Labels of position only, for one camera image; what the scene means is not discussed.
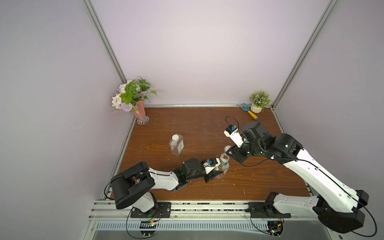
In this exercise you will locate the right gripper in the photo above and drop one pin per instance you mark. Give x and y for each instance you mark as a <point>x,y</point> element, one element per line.
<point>237,152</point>

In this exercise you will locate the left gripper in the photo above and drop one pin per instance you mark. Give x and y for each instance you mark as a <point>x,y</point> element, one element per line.
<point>209,176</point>

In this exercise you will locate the tall clear labelled bottle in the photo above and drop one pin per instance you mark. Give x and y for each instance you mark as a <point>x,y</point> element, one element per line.
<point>224,164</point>

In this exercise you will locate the square clear plastic bottle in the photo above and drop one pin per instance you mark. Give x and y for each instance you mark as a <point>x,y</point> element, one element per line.
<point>177,147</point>

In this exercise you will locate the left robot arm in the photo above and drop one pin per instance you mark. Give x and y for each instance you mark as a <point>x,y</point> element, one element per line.
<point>133,186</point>

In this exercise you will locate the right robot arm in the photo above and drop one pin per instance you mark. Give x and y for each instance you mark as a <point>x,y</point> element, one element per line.
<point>336,205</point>

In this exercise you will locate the blue yellow garden trowel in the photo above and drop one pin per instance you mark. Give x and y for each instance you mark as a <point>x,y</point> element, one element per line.
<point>246,108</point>

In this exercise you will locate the small potted green plant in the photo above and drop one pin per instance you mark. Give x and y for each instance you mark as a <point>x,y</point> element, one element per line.
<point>260,101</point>

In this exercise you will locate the pink vase with flowers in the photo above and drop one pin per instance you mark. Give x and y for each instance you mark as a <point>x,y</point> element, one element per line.
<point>130,98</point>

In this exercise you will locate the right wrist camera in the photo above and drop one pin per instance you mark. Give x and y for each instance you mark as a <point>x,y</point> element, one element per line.
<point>233,133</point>

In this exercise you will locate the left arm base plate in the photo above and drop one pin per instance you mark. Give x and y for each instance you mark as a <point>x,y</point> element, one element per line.
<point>160,210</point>

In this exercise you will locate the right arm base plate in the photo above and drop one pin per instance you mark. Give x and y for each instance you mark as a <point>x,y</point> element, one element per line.
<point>265,210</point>

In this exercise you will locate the aluminium front rail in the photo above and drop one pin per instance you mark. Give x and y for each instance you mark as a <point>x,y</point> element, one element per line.
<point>191,210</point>

